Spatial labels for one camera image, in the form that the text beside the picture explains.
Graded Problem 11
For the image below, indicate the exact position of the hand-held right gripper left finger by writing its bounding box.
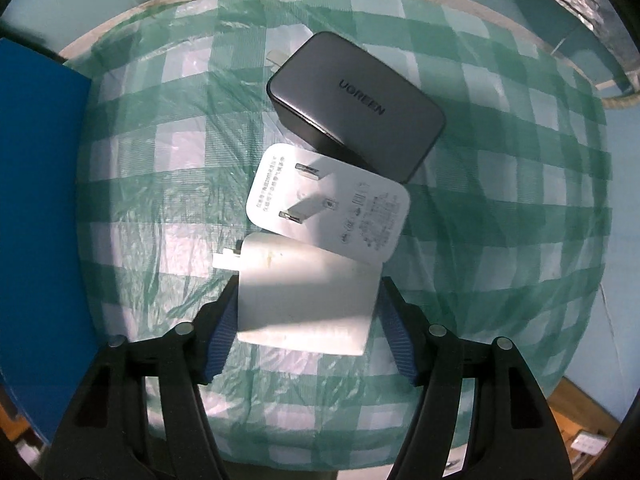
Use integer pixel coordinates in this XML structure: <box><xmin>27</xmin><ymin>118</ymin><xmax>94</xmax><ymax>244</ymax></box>
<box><xmin>42</xmin><ymin>274</ymin><xmax>240</xmax><ymax>480</ymax></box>

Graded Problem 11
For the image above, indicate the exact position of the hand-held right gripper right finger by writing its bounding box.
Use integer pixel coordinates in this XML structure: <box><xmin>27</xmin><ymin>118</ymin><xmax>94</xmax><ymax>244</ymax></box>
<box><xmin>377</xmin><ymin>275</ymin><xmax>591</xmax><ymax>480</ymax></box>

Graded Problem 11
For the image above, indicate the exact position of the cardboard box with blue outside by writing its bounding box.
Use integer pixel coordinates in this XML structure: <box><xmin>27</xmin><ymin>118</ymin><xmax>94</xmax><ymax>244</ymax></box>
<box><xmin>0</xmin><ymin>37</ymin><xmax>103</xmax><ymax>446</ymax></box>

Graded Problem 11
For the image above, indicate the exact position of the white charger with printed face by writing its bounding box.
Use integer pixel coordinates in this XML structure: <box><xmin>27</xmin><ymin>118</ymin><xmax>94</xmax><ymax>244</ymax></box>
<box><xmin>246</xmin><ymin>143</ymin><xmax>412</xmax><ymax>266</ymax></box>

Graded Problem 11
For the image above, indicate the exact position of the grey charger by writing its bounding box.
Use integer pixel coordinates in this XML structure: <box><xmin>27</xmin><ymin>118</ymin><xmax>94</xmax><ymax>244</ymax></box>
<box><xmin>266</xmin><ymin>31</ymin><xmax>447</xmax><ymax>185</ymax></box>

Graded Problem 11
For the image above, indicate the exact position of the green checkered plastic tablecloth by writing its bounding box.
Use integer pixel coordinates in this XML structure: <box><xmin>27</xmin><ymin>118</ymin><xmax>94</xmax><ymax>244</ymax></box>
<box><xmin>75</xmin><ymin>0</ymin><xmax>613</xmax><ymax>441</ymax></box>

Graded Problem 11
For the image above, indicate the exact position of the plain white charger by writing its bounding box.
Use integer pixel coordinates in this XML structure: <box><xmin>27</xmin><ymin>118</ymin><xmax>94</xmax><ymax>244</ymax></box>
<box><xmin>212</xmin><ymin>231</ymin><xmax>383</xmax><ymax>357</ymax></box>

